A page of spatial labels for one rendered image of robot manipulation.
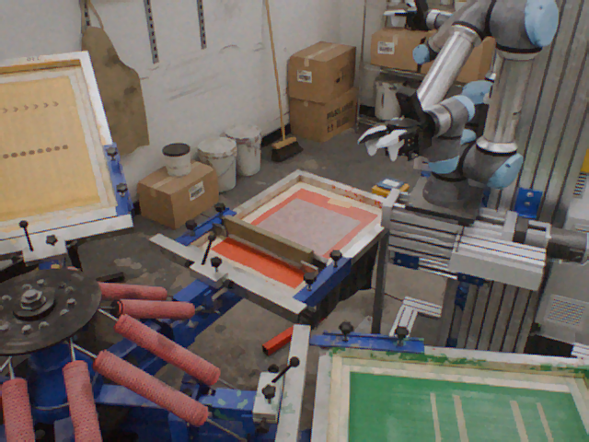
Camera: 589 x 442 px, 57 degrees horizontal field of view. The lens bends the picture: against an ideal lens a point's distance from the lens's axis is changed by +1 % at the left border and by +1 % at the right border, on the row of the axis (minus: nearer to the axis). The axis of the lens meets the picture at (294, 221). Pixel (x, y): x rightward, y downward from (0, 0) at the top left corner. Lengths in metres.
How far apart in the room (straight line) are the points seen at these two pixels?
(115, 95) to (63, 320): 2.63
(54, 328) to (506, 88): 1.29
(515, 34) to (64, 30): 2.74
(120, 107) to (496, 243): 2.74
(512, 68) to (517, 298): 0.96
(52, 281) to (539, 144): 1.49
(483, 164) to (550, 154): 0.30
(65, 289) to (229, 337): 1.76
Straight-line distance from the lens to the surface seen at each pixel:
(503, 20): 1.56
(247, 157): 4.57
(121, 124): 3.88
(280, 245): 1.94
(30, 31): 3.54
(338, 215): 2.27
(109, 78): 3.78
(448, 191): 1.79
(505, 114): 1.63
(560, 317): 2.18
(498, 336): 2.34
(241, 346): 3.02
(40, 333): 1.34
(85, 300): 1.39
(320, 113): 5.17
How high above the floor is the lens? 2.15
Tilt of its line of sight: 32 degrees down
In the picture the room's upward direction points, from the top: straight up
